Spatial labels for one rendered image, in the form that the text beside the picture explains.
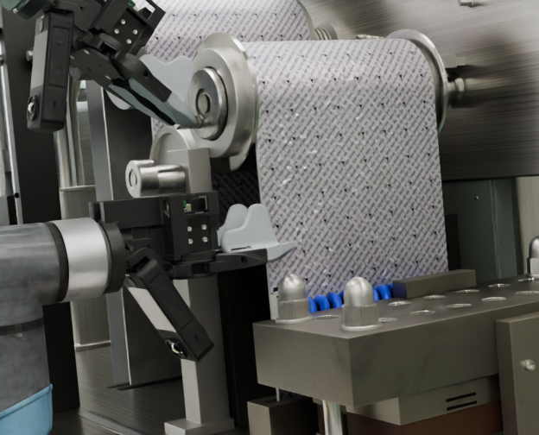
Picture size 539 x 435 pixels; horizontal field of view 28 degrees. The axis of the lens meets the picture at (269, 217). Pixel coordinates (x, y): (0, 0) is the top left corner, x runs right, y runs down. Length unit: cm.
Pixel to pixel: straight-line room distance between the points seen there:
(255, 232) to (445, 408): 25
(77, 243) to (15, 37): 44
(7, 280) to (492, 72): 62
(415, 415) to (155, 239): 29
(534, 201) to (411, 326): 59
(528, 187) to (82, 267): 73
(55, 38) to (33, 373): 32
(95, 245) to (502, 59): 54
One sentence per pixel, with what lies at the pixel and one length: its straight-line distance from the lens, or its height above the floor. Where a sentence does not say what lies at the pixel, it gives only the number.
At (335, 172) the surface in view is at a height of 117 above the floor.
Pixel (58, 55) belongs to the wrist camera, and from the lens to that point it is 108.
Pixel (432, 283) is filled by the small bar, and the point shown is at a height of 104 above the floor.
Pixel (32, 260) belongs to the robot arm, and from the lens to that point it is 96.
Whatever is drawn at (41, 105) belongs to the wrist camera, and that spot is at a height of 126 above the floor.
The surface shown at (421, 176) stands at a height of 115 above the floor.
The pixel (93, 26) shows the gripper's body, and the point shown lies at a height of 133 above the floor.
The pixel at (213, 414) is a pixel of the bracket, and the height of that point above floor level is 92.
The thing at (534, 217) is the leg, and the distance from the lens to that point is 152.
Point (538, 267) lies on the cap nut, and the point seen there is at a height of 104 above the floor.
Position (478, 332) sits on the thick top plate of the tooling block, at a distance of 101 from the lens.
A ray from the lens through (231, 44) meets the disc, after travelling 112.
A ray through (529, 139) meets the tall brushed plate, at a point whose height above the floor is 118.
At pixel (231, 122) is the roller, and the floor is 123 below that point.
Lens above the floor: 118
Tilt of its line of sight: 3 degrees down
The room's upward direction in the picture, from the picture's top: 5 degrees counter-clockwise
